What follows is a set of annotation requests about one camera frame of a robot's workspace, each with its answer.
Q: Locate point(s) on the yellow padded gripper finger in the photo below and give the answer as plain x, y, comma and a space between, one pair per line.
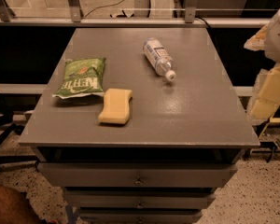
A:
265, 98
257, 41

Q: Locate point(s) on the yellow sponge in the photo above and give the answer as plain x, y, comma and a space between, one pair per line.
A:
116, 108

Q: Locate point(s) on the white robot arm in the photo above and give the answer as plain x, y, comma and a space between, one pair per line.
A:
272, 43

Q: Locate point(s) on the clear plastic water bottle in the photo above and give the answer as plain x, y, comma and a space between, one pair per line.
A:
159, 58

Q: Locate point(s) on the grey drawer cabinet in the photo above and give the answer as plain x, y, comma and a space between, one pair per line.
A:
181, 143

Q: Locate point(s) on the green chips bag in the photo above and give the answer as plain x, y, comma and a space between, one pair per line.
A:
82, 77

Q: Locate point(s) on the black chair base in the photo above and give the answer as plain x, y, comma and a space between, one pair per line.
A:
6, 117

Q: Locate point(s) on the person's bare leg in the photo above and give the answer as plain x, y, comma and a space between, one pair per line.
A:
15, 209

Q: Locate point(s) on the metal railing frame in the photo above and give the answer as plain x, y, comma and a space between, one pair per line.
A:
137, 13

